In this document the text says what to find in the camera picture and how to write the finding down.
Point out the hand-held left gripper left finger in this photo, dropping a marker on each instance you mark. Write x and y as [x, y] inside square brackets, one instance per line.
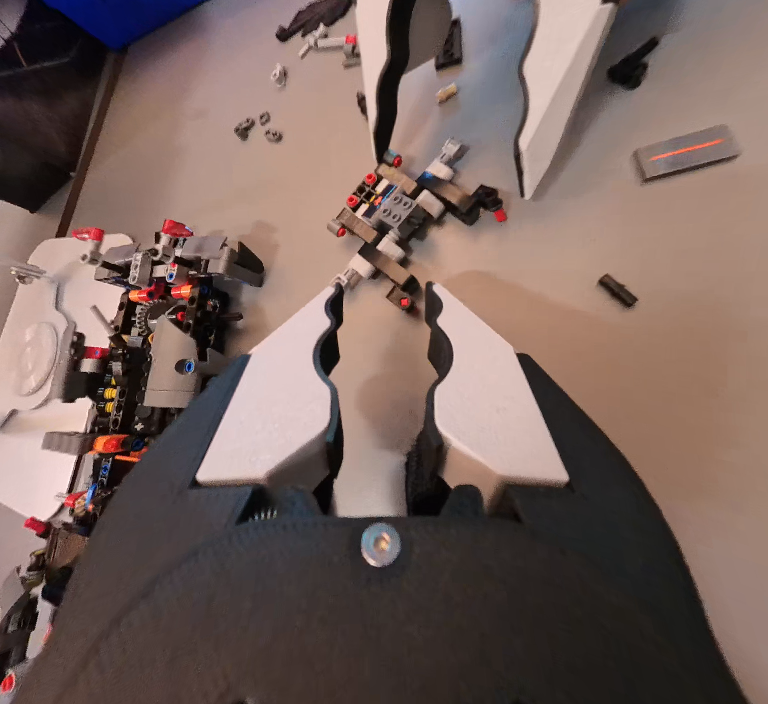
[264, 416]

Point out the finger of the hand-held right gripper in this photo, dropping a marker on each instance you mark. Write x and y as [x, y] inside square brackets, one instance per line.
[372, 7]
[570, 25]

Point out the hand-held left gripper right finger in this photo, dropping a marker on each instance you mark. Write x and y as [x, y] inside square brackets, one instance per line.
[498, 416]

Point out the black lego panel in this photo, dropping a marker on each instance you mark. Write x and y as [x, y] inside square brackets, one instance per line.
[318, 13]

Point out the lego car chassis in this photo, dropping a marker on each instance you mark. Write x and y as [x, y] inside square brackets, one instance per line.
[168, 356]

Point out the black grey lego subassembly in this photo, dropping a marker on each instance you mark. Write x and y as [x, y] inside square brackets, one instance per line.
[396, 212]

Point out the scattered lego pieces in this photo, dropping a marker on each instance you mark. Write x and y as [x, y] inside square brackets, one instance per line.
[327, 43]

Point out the black lego plate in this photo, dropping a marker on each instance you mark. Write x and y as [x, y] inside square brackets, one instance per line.
[450, 46]

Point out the black lego pin connector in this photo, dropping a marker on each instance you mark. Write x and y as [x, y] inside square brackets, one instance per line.
[361, 103]

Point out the small beige lego piece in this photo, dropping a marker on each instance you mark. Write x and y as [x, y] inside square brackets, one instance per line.
[446, 93]

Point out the dark lego tile red stripe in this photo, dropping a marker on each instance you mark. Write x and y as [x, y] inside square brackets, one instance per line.
[687, 151]

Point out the black lego pin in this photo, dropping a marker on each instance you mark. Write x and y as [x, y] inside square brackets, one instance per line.
[618, 290]

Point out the dark lego set box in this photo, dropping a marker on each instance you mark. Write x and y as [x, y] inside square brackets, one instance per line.
[42, 103]

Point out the black connector with axle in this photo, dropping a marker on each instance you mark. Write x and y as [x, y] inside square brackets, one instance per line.
[630, 64]

